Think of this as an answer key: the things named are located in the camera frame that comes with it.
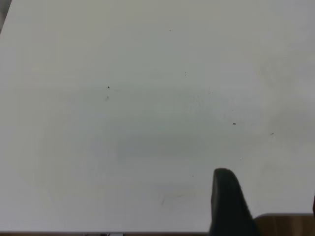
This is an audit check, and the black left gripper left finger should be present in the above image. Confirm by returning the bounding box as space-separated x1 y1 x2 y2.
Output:
208 168 261 236

